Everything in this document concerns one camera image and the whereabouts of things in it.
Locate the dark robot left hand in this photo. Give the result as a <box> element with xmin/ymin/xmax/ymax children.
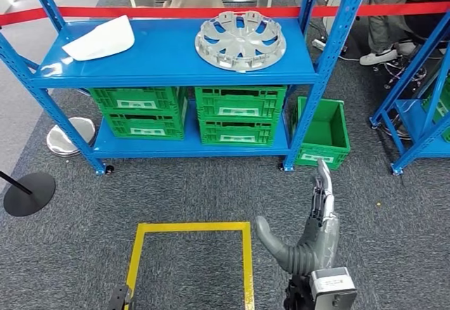
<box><xmin>106</xmin><ymin>284</ymin><xmax>136</xmax><ymax>310</ymax></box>

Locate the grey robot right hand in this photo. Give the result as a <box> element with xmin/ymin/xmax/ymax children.
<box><xmin>255</xmin><ymin>158</ymin><xmax>341</xmax><ymax>276</ymax></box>

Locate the blue metal shelf rack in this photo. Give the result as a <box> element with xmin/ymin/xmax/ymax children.
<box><xmin>368</xmin><ymin>14</ymin><xmax>450</xmax><ymax>176</ymax></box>
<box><xmin>0</xmin><ymin>0</ymin><xmax>374</xmax><ymax>176</ymax></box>

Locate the white curved panel part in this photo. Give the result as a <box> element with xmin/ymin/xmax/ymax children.
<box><xmin>62</xmin><ymin>15</ymin><xmax>136</xmax><ymax>62</ymax></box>

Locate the yellow floor tape square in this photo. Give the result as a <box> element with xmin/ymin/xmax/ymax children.
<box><xmin>125</xmin><ymin>221</ymin><xmax>255</xmax><ymax>310</ymax></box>

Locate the open green plastic bin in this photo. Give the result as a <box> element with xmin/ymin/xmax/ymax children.
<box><xmin>291</xmin><ymin>96</ymin><xmax>351</xmax><ymax>171</ymax></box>

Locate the black barrier stanchion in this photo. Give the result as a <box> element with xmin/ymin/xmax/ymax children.
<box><xmin>0</xmin><ymin>170</ymin><xmax>57</xmax><ymax>218</ymax></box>

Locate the green plastic crate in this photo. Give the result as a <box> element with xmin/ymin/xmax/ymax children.
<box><xmin>89</xmin><ymin>86</ymin><xmax>189</xmax><ymax>118</ymax></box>
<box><xmin>194</xmin><ymin>85</ymin><xmax>287</xmax><ymax>122</ymax></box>
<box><xmin>102</xmin><ymin>112</ymin><xmax>186</xmax><ymax>141</ymax></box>
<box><xmin>199</xmin><ymin>117</ymin><xmax>279</xmax><ymax>147</ymax></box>
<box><xmin>421</xmin><ymin>77</ymin><xmax>450</xmax><ymax>143</ymax></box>

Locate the chrome barrier stanchion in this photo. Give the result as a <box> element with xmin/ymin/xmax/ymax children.
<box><xmin>46</xmin><ymin>117</ymin><xmax>96</xmax><ymax>157</ymax></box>

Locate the chrome office chair base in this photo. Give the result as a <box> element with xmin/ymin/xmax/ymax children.
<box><xmin>372</xmin><ymin>42</ymin><xmax>430</xmax><ymax>92</ymax></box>

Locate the silver wheel hubcap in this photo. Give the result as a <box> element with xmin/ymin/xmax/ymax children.
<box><xmin>194</xmin><ymin>11</ymin><xmax>287</xmax><ymax>74</ymax></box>

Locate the red barrier belt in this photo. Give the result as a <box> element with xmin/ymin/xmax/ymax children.
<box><xmin>0</xmin><ymin>1</ymin><xmax>450</xmax><ymax>27</ymax></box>

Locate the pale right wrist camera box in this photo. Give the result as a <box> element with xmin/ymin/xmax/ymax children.
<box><xmin>309</xmin><ymin>266</ymin><xmax>358</xmax><ymax>310</ymax></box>

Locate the coiled cable bundle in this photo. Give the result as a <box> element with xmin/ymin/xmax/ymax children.
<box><xmin>381</xmin><ymin>112</ymin><xmax>411</xmax><ymax>141</ymax></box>

